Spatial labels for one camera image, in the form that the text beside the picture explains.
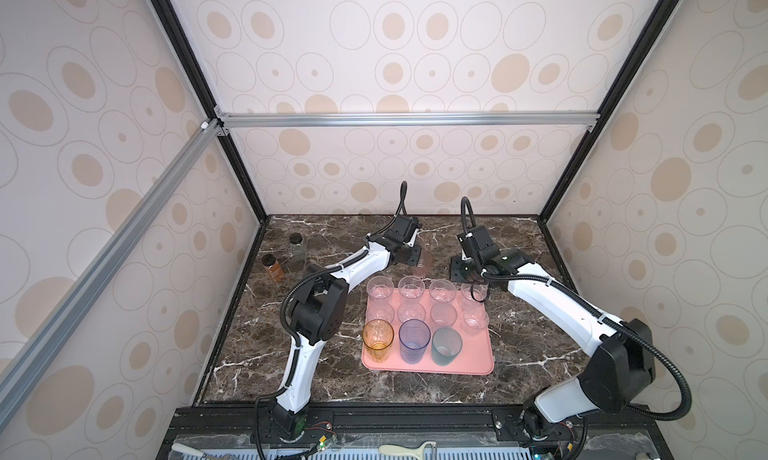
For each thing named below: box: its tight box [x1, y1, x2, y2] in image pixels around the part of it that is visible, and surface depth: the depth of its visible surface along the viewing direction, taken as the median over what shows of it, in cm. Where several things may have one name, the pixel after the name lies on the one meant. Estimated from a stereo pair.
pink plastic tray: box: [363, 315, 495, 375], surface depth 85 cm
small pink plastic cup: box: [413, 248, 434, 278], surface depth 105 cm
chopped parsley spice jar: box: [289, 232, 306, 263], surface depth 104 cm
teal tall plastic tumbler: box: [431, 326, 463, 367], surface depth 81 cm
